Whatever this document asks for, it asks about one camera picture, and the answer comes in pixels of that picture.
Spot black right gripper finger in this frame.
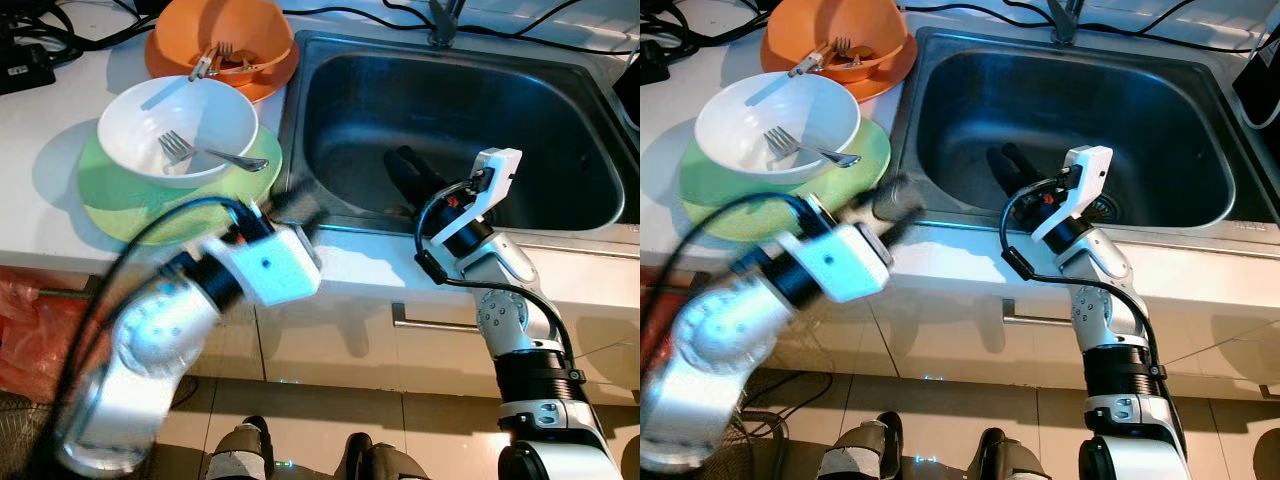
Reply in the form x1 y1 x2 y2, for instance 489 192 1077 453
988 145 1031 201
385 147 433 204
402 145 448 193
1003 143 1048 191

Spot silver metal fork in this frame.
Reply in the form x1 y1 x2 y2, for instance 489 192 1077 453
188 42 236 81
763 127 863 169
158 130 271 171
790 40 851 79

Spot white ceramic bowl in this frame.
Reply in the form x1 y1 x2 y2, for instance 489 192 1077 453
97 75 261 189
694 72 861 186

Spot light green plate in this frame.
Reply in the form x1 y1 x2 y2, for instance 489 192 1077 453
680 115 891 241
78 120 284 244

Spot stainless steel sink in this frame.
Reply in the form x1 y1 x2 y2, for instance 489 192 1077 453
885 25 1280 226
275 28 641 241

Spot white cabinet door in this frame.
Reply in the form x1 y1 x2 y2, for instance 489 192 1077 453
185 290 266 386
870 285 1280 386
255 290 641 396
760 290 881 376

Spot curved steel faucet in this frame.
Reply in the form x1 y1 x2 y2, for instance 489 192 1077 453
427 0 464 49
1045 0 1088 46

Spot orange bowl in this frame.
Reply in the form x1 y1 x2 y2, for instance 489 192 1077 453
768 0 909 79
155 0 294 83

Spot black rectangular device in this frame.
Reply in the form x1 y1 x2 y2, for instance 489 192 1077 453
612 38 641 129
1232 18 1280 131

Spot red plastic bag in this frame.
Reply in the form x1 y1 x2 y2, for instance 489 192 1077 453
0 275 76 401
640 285 669 376

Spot robot left leg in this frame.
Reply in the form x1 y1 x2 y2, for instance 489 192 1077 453
205 415 276 480
820 412 903 480

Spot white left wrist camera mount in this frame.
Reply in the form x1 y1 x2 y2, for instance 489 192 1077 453
205 222 323 307
775 222 894 306

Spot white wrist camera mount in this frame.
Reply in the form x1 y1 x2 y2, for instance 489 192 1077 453
1030 145 1114 241
775 222 894 306
205 222 323 307
430 148 524 241

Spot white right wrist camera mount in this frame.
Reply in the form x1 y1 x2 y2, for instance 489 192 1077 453
430 148 524 241
1030 145 1114 241

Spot metal cabinet handle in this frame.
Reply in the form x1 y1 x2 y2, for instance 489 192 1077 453
391 303 483 332
1002 298 1086 328

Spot black power cable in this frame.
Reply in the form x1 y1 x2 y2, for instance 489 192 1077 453
900 0 1251 51
280 0 641 56

